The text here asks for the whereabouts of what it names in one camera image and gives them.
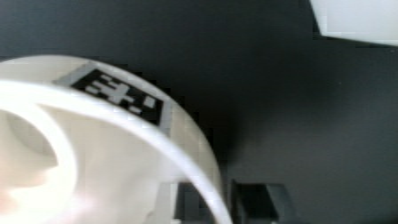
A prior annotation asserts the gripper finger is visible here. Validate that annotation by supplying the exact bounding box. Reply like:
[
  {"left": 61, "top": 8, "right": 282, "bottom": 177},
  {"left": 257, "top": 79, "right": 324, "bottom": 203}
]
[{"left": 230, "top": 181, "right": 296, "bottom": 224}]

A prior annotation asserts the white stool leg with tag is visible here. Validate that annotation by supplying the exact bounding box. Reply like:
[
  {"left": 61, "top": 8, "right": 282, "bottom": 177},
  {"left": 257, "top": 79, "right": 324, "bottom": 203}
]
[{"left": 308, "top": 0, "right": 398, "bottom": 47}]

